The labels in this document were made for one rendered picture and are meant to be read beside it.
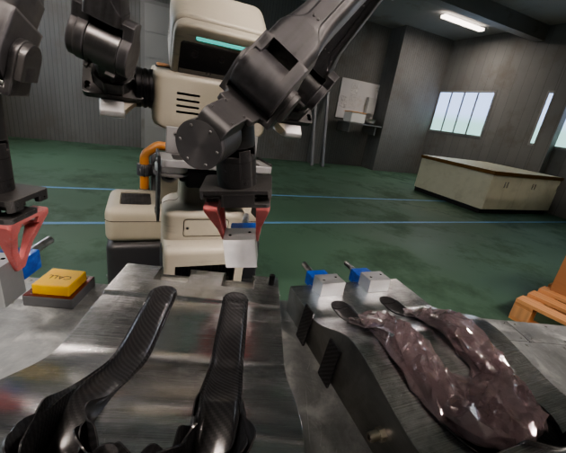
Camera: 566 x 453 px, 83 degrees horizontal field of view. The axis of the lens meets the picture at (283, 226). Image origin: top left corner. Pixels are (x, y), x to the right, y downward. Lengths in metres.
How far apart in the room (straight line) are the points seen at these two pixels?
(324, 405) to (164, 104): 0.68
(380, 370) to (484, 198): 6.08
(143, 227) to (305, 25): 0.88
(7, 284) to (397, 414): 0.47
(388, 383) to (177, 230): 0.64
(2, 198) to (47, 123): 7.52
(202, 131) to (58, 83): 7.53
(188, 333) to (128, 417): 0.17
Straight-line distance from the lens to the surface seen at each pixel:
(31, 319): 0.67
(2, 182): 0.47
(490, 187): 6.44
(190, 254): 0.88
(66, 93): 7.86
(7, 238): 0.46
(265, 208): 0.46
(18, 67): 0.43
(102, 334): 0.47
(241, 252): 0.51
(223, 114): 0.37
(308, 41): 0.44
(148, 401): 0.32
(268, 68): 0.41
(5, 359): 0.61
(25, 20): 0.45
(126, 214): 1.15
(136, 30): 0.72
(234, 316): 0.49
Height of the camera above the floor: 1.17
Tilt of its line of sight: 19 degrees down
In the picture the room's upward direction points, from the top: 9 degrees clockwise
